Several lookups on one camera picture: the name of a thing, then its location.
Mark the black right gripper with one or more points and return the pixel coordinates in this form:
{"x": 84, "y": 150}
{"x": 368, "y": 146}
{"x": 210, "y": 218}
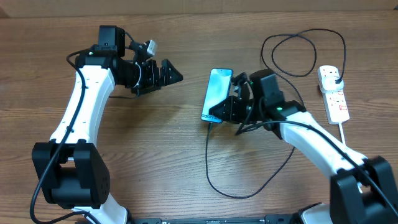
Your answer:
{"x": 229, "y": 104}

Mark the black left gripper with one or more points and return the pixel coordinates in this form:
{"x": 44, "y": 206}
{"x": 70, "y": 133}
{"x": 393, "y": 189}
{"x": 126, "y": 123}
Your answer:
{"x": 153, "y": 81}

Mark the smartphone with lit screen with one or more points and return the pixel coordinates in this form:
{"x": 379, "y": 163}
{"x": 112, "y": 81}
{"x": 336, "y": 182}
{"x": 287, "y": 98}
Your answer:
{"x": 217, "y": 91}

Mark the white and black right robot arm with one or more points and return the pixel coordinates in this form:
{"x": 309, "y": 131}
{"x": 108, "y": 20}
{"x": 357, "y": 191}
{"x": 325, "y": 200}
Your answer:
{"x": 362, "y": 190}

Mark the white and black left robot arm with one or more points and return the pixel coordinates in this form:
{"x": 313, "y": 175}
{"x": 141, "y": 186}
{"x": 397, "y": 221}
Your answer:
{"x": 71, "y": 172}

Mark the white charger plug adapter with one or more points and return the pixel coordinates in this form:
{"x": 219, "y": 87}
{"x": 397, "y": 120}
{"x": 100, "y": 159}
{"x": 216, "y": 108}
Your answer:
{"x": 330, "y": 85}

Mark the white power strip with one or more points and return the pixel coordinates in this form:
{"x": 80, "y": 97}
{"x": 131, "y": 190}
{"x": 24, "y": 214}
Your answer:
{"x": 335, "y": 103}

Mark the brown cardboard backdrop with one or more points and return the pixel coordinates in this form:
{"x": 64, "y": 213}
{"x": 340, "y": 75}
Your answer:
{"x": 74, "y": 8}

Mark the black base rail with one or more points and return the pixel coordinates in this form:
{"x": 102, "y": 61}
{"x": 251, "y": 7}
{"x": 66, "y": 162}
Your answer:
{"x": 268, "y": 219}

